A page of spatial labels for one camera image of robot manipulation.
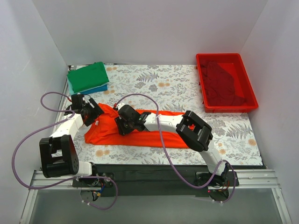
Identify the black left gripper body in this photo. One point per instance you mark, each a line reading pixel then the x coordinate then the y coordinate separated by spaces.
pixel 94 111

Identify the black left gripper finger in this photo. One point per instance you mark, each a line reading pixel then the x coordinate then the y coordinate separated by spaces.
pixel 96 110
pixel 89 119

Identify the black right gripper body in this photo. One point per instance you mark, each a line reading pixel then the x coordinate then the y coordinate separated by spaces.
pixel 120 126

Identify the orange t shirt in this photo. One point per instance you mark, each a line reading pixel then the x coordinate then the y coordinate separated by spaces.
pixel 106 133

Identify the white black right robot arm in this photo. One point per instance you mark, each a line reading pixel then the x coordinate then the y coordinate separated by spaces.
pixel 193 130

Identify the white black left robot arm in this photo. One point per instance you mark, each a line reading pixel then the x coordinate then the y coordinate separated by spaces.
pixel 58 153

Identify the folded blue t shirt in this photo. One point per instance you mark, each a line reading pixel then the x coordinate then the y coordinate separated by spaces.
pixel 89 91

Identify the folded green t shirt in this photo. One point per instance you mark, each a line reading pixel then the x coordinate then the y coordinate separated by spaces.
pixel 88 77

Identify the dark red t shirt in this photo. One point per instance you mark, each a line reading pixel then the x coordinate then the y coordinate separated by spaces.
pixel 219 86

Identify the red plastic bin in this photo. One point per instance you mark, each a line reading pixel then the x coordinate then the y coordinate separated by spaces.
pixel 232 63

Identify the aluminium frame rail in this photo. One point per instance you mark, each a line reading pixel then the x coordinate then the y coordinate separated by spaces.
pixel 247 178

